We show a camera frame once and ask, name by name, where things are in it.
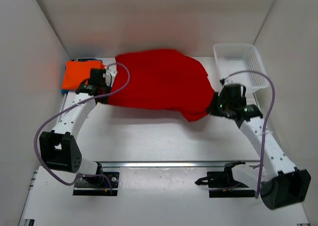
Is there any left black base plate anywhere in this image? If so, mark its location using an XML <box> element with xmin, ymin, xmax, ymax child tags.
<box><xmin>73</xmin><ymin>171</ymin><xmax>120</xmax><ymax>197</ymax></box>

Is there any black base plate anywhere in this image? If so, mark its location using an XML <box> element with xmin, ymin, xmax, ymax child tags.
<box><xmin>194</xmin><ymin>161</ymin><xmax>254</xmax><ymax>198</ymax></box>
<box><xmin>73</xmin><ymin>171</ymin><xmax>120</xmax><ymax>197</ymax></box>

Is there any blue t shirt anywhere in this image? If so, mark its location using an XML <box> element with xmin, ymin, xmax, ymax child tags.
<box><xmin>61</xmin><ymin>58</ymin><xmax>103</xmax><ymax>94</ymax></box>

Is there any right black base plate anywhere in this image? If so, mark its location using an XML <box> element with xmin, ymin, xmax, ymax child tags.
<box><xmin>194</xmin><ymin>161</ymin><xmax>254</xmax><ymax>198</ymax></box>

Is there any white plastic basket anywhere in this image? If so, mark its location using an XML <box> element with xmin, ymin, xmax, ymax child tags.
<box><xmin>213</xmin><ymin>43</ymin><xmax>269</xmax><ymax>93</ymax></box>

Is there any red t shirt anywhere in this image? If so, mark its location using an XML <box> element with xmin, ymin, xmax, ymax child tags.
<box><xmin>107</xmin><ymin>49</ymin><xmax>215</xmax><ymax>122</ymax></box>

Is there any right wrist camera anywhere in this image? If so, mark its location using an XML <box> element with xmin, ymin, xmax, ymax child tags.
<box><xmin>220</xmin><ymin>78</ymin><xmax>233</xmax><ymax>87</ymax></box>

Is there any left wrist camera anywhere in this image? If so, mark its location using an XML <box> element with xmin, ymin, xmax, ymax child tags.
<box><xmin>105</xmin><ymin>63</ymin><xmax>118</xmax><ymax>87</ymax></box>

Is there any orange t shirt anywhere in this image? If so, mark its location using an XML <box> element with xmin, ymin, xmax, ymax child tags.
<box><xmin>61</xmin><ymin>60</ymin><xmax>107</xmax><ymax>91</ymax></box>

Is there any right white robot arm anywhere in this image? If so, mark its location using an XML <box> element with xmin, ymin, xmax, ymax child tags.
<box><xmin>207</xmin><ymin>83</ymin><xmax>311</xmax><ymax>210</ymax></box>

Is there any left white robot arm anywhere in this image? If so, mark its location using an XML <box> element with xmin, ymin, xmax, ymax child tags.
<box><xmin>39</xmin><ymin>69</ymin><xmax>115</xmax><ymax>175</ymax></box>

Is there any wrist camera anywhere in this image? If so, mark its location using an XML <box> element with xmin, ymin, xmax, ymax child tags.
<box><xmin>220</xmin><ymin>78</ymin><xmax>233</xmax><ymax>87</ymax></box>
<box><xmin>105</xmin><ymin>63</ymin><xmax>118</xmax><ymax>87</ymax></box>

